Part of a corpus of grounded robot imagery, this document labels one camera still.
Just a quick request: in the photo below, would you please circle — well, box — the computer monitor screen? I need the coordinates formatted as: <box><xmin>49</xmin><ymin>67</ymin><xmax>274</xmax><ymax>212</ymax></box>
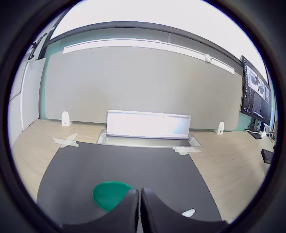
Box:
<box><xmin>240</xmin><ymin>55</ymin><xmax>272</xmax><ymax>126</ymax></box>

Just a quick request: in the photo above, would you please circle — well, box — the grey partition panel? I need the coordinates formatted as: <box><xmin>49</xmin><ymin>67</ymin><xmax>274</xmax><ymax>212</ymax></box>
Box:
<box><xmin>39</xmin><ymin>45</ymin><xmax>243</xmax><ymax>133</ymax></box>

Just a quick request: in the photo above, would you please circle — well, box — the silver cable duct with flap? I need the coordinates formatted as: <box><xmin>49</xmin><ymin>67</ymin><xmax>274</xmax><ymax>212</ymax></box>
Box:
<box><xmin>96</xmin><ymin>109</ymin><xmax>203</xmax><ymax>148</ymax></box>

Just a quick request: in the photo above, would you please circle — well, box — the black keyboard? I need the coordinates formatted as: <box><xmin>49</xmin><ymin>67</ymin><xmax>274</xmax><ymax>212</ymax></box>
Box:
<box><xmin>261</xmin><ymin>148</ymin><xmax>275</xmax><ymax>164</ymax></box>

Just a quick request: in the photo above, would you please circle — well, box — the small white plastic terminal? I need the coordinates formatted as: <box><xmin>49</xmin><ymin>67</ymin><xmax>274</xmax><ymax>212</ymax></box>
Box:
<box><xmin>181</xmin><ymin>208</ymin><xmax>196</xmax><ymax>218</ymax></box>

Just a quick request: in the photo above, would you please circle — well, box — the white partition bracket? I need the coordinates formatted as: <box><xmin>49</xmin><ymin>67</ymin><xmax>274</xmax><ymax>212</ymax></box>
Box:
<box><xmin>215</xmin><ymin>121</ymin><xmax>225</xmax><ymax>135</ymax></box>
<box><xmin>61</xmin><ymin>111</ymin><xmax>71</xmax><ymax>127</ymax></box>

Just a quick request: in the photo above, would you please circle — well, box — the dark grey mat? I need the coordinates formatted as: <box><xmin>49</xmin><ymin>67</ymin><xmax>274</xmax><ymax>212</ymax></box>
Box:
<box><xmin>35</xmin><ymin>141</ymin><xmax>223</xmax><ymax>225</ymax></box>

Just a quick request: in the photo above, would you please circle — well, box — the round green lid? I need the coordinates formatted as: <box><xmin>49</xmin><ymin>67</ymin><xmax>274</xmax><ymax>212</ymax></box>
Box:
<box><xmin>92</xmin><ymin>180</ymin><xmax>134</xmax><ymax>211</ymax></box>

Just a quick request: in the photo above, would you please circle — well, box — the white side partition panel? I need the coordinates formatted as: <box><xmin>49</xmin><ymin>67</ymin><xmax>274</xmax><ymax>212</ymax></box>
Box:
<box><xmin>8</xmin><ymin>58</ymin><xmax>46</xmax><ymax>133</ymax></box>

